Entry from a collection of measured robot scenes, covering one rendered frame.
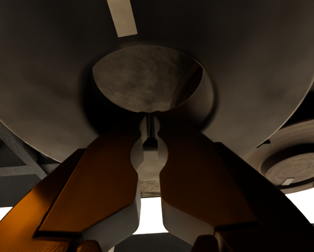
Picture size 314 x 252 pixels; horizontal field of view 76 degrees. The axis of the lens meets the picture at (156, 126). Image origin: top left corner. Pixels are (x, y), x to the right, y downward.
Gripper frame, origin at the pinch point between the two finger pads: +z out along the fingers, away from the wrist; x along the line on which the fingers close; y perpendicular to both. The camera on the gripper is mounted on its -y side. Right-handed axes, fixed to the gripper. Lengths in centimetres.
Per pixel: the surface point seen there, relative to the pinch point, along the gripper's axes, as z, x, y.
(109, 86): 39.3, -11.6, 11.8
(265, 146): 14.8, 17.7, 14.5
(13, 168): 385, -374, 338
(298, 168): 17.0, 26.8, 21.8
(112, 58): 37.2, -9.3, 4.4
